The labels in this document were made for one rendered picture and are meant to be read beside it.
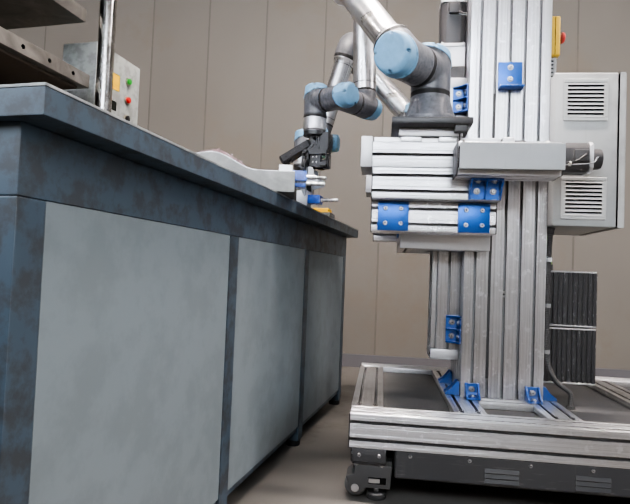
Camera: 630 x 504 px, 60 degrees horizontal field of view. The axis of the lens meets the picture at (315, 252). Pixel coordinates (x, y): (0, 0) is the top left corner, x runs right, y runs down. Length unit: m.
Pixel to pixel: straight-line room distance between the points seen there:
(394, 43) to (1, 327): 1.21
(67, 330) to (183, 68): 3.35
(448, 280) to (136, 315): 1.15
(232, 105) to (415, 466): 2.88
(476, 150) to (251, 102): 2.53
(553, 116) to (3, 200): 1.54
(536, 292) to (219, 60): 2.83
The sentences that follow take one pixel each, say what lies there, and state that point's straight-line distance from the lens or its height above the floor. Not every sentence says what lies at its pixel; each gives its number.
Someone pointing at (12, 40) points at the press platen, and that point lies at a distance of 2.03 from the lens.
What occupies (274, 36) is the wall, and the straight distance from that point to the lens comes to 3.98.
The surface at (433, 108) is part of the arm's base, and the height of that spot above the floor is 1.07.
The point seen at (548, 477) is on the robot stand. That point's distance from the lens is 1.61.
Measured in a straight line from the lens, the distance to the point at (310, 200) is 1.75.
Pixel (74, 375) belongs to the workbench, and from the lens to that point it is 0.86.
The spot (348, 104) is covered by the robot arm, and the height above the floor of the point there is 1.11.
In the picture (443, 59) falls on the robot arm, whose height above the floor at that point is 1.22.
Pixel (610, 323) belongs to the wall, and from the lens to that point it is 3.84.
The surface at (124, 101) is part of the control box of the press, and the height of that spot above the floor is 1.29.
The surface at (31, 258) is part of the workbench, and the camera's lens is 0.77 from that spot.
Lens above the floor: 0.59
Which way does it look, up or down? 2 degrees up
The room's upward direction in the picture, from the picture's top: 2 degrees clockwise
